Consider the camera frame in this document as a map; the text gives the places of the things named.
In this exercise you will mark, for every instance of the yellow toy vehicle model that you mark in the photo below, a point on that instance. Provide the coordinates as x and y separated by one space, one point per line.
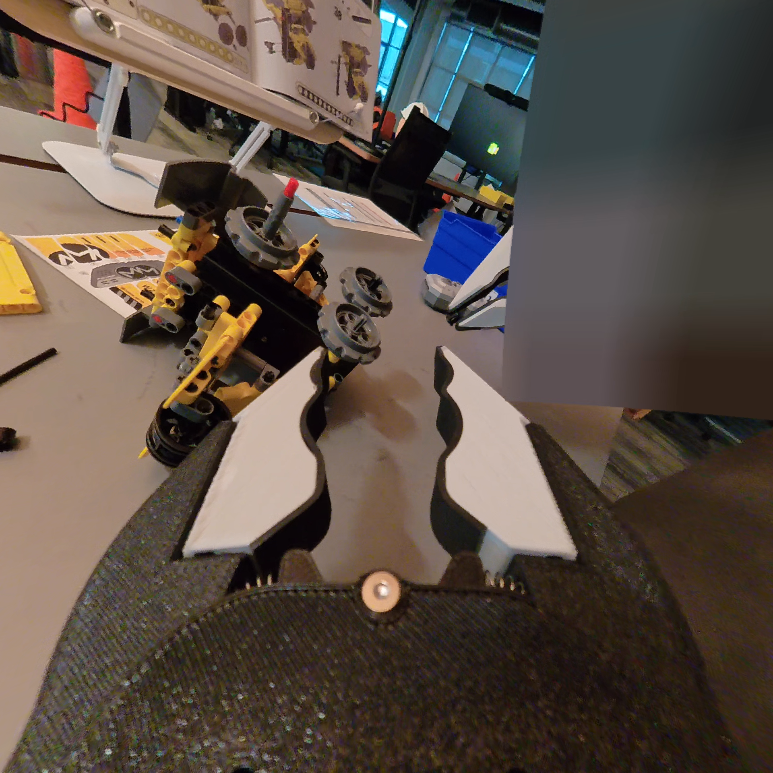
266 302

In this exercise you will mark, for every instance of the grey toy wheel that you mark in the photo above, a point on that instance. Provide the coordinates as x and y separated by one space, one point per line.
349 335

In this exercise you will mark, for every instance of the black toy axle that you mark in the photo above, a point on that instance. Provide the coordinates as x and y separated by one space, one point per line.
30 365

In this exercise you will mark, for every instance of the white printed paper sheet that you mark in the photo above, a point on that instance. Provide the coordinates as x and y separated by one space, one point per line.
350 208

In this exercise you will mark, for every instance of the white book stand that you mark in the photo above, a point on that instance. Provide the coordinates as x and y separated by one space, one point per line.
96 169

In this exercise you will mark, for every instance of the grey toy battery box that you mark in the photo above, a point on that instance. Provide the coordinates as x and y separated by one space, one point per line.
441 293

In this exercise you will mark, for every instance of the black office chair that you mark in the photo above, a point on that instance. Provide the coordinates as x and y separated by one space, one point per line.
410 163

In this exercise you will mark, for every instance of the blue plastic bin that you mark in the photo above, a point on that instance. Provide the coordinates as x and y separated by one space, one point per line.
459 247

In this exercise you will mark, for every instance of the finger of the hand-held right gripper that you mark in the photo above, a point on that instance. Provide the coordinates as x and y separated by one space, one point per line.
486 317
486 266

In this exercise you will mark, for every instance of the black toy beam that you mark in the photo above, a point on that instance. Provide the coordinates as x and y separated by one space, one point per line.
7 438

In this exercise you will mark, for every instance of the yellow toy panel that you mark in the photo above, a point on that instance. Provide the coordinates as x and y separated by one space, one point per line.
18 278

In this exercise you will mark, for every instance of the orange traffic cone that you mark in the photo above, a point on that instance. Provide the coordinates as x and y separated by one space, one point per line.
72 90

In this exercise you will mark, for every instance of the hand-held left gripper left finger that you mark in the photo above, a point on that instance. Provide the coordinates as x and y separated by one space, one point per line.
259 483

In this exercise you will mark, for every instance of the open instruction booklet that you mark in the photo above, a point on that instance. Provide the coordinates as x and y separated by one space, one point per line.
272 36

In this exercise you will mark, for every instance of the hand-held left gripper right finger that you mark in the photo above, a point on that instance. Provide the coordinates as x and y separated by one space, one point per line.
501 483

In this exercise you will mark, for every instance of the yellow grey sticker sheet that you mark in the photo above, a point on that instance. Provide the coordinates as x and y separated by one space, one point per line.
78 259

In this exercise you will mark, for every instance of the dark monitor green sticker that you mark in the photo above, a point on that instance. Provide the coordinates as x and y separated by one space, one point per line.
483 121

